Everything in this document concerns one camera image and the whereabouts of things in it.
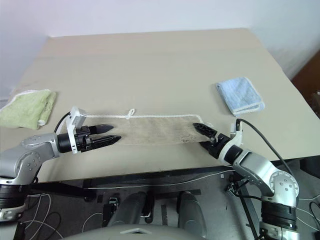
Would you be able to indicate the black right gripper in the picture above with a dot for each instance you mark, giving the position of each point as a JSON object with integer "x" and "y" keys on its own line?
{"x": 217, "y": 146}

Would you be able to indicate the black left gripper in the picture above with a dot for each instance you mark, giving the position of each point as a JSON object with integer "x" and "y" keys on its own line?
{"x": 83, "y": 140}

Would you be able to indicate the beige towel with white trim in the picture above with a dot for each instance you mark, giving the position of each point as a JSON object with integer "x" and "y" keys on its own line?
{"x": 155, "y": 130}

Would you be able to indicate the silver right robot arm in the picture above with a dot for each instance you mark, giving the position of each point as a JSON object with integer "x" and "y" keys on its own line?
{"x": 260, "y": 167}

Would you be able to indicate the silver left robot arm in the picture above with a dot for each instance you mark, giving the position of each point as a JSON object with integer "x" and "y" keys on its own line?
{"x": 30, "y": 150}

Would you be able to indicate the folded blue towel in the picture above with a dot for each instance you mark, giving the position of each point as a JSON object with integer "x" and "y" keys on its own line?
{"x": 240, "y": 96}

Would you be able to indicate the folded green towel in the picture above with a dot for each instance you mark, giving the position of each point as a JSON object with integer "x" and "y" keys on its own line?
{"x": 25, "y": 110}

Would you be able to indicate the small metal clamp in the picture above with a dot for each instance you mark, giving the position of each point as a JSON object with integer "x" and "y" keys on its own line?
{"x": 233, "y": 190}

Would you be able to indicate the grey rounded leg shell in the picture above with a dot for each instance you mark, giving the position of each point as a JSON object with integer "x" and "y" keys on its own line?
{"x": 192, "y": 212}
{"x": 130, "y": 210}

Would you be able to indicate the grey robot torso cover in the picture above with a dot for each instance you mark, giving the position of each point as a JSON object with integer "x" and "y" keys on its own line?
{"x": 135, "y": 233}

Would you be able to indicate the dark brown cabinet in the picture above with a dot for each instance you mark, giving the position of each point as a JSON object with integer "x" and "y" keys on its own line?
{"x": 308, "y": 82}

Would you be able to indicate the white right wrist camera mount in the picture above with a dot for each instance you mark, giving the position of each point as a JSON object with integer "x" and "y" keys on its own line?
{"x": 236, "y": 136}

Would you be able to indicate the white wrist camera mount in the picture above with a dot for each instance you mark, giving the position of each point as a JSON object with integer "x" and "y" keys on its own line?
{"x": 236, "y": 136}
{"x": 71, "y": 136}

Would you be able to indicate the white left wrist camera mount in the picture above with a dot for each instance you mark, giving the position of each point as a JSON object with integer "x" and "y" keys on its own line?
{"x": 71, "y": 136}

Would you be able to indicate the black metal table frame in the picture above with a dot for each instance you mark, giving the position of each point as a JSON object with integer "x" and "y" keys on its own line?
{"x": 140, "y": 181}

